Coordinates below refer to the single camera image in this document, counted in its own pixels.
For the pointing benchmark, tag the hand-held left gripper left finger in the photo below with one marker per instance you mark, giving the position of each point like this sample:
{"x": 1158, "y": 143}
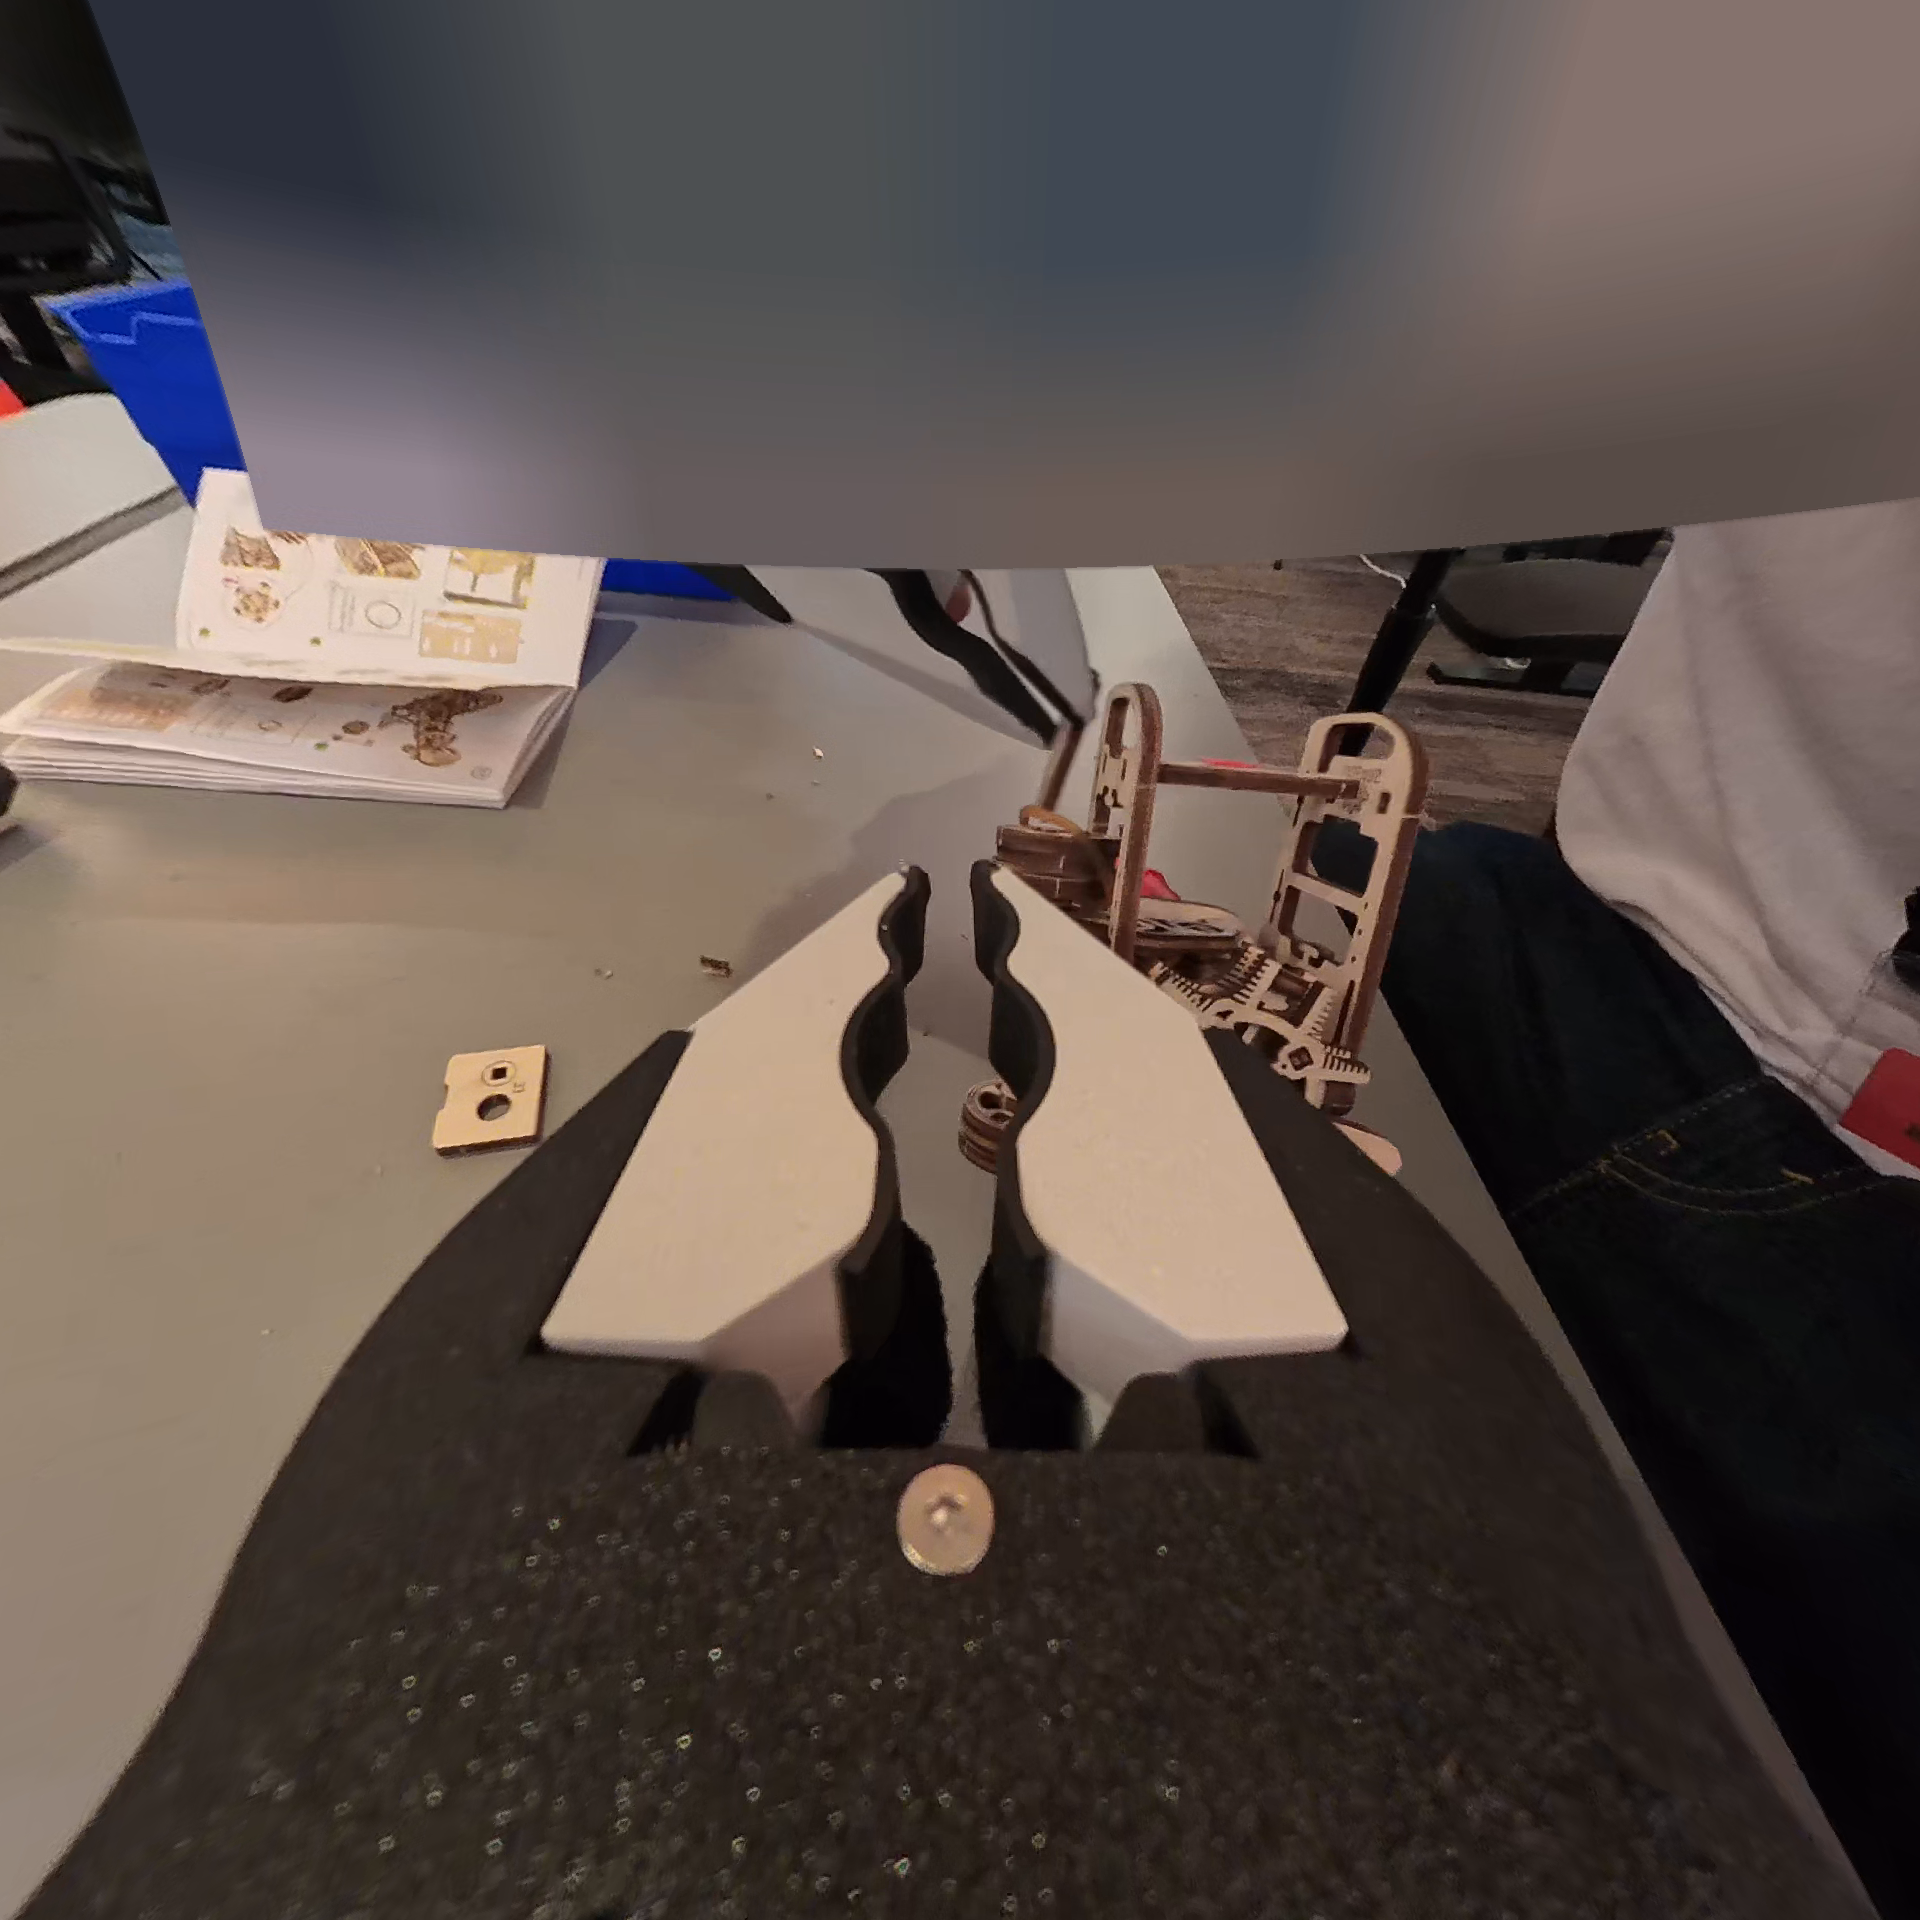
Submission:
{"x": 704, "y": 1201}

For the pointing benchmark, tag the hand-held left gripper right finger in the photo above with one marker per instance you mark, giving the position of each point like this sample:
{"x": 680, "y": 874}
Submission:
{"x": 1184, "y": 1201}

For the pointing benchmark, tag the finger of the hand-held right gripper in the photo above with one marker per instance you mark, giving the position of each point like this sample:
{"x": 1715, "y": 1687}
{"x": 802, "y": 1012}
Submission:
{"x": 915, "y": 638}
{"x": 1051, "y": 630}

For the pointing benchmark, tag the wooden biplane model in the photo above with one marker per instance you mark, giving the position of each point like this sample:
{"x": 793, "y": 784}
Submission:
{"x": 1358, "y": 780}

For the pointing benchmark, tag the grey desk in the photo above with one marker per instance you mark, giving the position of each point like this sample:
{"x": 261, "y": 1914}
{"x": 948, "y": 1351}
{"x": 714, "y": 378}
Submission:
{"x": 374, "y": 931}

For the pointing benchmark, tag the small square wooden piece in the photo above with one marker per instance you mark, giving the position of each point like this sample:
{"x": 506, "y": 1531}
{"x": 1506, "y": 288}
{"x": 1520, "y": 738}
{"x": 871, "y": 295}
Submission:
{"x": 459, "y": 1119}

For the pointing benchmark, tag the black metal table leg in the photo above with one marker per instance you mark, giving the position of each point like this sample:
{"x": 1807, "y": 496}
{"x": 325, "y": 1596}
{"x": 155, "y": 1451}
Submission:
{"x": 1402, "y": 630}

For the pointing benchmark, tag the person's dark jeans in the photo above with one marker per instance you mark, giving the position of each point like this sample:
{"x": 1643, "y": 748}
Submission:
{"x": 1651, "y": 1201}

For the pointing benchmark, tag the black chair base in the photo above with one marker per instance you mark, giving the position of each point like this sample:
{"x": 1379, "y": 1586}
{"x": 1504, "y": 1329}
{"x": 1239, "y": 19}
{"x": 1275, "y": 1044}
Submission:
{"x": 1545, "y": 609}

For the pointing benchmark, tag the instruction booklet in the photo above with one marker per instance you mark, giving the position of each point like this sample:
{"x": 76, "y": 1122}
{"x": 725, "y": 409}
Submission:
{"x": 374, "y": 735}

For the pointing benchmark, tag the person's white shirt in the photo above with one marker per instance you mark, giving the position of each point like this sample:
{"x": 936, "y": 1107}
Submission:
{"x": 1724, "y": 751}

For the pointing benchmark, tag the red card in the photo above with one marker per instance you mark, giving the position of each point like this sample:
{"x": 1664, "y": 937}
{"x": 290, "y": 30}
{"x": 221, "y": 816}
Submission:
{"x": 1886, "y": 1110}

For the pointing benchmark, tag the blue plastic bin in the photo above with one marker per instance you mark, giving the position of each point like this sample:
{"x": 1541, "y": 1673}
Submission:
{"x": 151, "y": 390}

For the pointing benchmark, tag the adjoining grey table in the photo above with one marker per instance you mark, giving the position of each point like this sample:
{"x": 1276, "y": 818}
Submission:
{"x": 74, "y": 481}

